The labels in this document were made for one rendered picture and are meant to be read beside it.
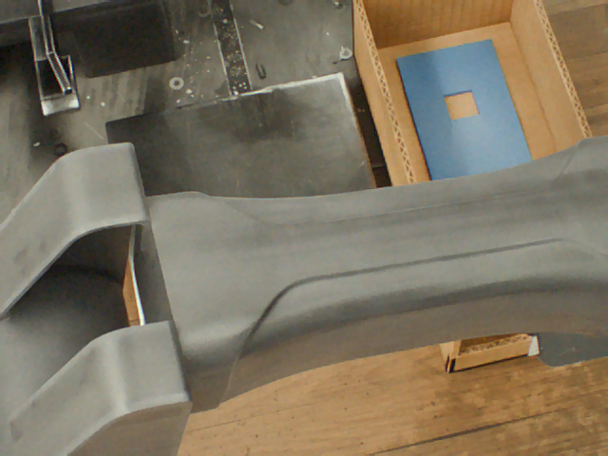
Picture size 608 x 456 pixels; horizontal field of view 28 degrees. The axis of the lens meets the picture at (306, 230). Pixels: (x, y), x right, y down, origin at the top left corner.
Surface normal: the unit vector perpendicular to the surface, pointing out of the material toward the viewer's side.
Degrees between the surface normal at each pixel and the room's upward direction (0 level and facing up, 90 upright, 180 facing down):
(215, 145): 0
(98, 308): 45
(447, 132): 0
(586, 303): 84
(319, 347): 88
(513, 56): 0
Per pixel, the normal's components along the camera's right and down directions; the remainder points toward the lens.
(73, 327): 0.40, -0.49
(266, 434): -0.04, -0.43
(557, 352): 0.11, 0.11
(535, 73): -0.97, 0.22
